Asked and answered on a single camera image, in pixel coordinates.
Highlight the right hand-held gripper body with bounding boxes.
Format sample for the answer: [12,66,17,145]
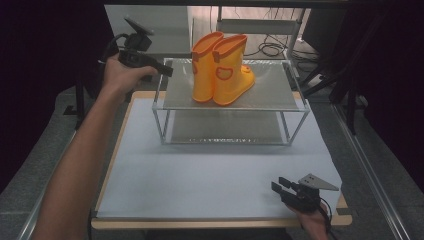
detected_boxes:
[284,172,341,214]

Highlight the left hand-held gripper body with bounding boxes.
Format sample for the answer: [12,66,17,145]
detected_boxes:
[117,16,158,68]

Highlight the yellow rubber boot orange trim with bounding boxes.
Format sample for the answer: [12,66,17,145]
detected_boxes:
[190,31,225,104]
[211,33,257,107]

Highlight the two-tier metal shoe rack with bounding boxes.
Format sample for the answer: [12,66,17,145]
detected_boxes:
[151,57,311,147]

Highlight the person's right hand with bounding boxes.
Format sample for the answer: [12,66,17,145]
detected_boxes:
[288,205,331,240]

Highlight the person's left hand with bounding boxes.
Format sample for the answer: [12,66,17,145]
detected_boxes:
[101,54,158,97]

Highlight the white cabinet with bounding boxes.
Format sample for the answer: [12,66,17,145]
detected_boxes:
[104,4,194,56]

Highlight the white table mat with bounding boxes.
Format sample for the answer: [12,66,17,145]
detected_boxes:
[95,96,343,221]

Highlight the dark curtain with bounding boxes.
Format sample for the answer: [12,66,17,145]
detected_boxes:
[0,0,128,194]
[333,0,424,191]

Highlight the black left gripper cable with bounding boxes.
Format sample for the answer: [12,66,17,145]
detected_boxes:
[98,32,130,66]

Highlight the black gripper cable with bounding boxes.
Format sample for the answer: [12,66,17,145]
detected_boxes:
[98,32,130,66]
[319,195,335,234]

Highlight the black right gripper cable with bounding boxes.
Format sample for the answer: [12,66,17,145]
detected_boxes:
[319,195,335,234]

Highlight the aluminium floor rail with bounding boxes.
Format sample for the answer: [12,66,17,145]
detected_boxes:
[15,131,78,240]
[332,102,412,240]

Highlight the grey metal stand frame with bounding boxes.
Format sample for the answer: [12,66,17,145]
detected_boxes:
[215,5,307,62]

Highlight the black floor cables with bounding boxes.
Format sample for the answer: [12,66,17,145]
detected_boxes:
[209,6,322,65]

